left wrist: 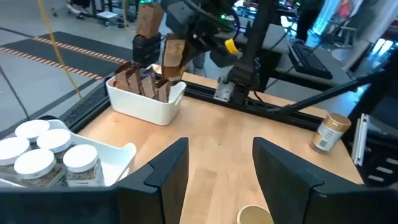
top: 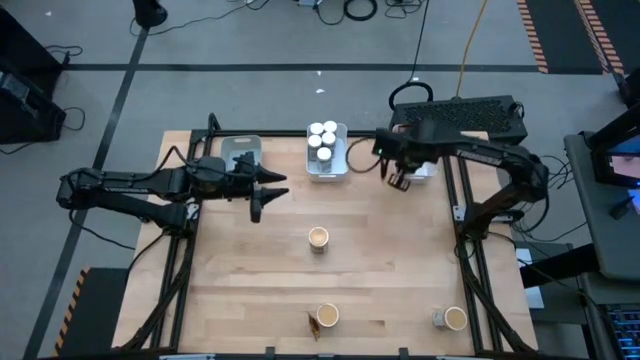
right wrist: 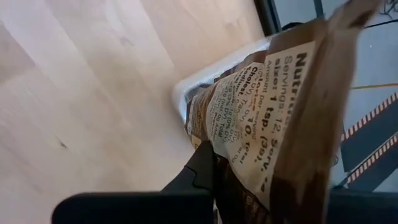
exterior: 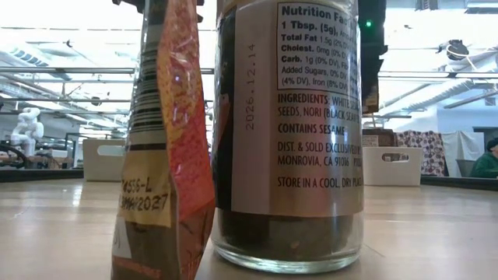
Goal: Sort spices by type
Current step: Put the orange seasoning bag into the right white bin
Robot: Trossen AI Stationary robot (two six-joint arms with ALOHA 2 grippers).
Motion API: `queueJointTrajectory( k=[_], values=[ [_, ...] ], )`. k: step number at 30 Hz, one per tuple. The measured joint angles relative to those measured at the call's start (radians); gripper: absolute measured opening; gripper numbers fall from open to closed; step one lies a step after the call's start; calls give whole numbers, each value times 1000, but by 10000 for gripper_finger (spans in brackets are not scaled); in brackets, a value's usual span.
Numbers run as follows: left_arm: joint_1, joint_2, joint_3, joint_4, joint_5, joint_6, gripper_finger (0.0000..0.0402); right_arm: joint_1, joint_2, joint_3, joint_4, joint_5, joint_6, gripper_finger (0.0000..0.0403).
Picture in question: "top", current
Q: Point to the grey desk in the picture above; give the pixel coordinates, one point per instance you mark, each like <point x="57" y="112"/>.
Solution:
<point x="610" y="240"/>

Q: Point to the computer keyboard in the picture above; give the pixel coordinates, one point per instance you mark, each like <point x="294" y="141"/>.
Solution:
<point x="625" y="330"/>

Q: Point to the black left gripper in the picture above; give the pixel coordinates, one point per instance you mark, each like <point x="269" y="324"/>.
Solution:
<point x="225" y="180"/>

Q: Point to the black round stand base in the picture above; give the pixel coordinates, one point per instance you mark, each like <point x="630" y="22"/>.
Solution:
<point x="149" y="12"/>

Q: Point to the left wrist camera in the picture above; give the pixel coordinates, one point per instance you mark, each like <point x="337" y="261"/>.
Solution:
<point x="246" y="161"/>

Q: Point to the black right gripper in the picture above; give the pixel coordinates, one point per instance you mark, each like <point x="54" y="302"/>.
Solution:
<point x="402" y="150"/>

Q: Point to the coffee cup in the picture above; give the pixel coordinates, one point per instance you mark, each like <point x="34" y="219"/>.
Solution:
<point x="455" y="318"/>

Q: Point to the tan lid spice jar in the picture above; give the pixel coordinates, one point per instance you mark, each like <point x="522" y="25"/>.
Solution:
<point x="318" y="236"/>
<point x="328" y="315"/>

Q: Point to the black perforated computer case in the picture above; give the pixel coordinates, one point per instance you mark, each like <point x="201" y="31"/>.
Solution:
<point x="465" y="112"/>

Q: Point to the white plastic bin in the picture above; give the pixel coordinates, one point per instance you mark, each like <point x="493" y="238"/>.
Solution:
<point x="337" y="172"/>
<point x="427" y="172"/>
<point x="240" y="145"/>

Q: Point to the hazard striped floor mat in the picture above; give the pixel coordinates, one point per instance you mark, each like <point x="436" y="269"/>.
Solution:
<point x="100" y="310"/>
<point x="560" y="30"/>

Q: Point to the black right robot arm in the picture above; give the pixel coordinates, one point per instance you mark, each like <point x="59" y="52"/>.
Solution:
<point x="490" y="157"/>

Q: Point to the black computer tower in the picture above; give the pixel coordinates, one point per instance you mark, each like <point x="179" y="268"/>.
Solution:
<point x="30" y="115"/>
<point x="20" y="45"/>

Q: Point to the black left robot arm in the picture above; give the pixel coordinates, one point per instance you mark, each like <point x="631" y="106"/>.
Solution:
<point x="130" y="184"/>

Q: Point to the computer monitor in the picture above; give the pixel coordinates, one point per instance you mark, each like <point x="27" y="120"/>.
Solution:
<point x="622" y="165"/>

